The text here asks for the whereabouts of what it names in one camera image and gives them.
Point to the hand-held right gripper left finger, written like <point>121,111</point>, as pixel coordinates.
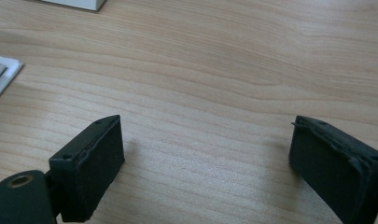
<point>88,174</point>

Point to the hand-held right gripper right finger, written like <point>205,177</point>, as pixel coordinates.
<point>336,174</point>

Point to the white box top edge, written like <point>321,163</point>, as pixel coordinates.
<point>76,3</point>

